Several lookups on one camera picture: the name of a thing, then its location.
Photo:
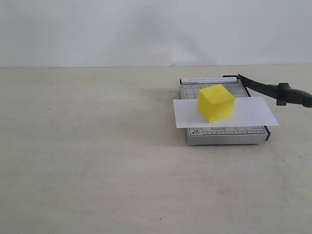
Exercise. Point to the yellow foam cube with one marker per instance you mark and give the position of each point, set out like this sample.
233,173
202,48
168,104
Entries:
215,103

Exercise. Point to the white paper sheet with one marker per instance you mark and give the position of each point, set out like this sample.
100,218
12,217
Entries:
247,111

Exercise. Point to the black cutter blade lever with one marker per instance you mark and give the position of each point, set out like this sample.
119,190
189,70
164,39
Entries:
282,92

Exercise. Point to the grey paper cutter base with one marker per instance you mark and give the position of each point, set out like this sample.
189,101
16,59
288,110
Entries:
189,88

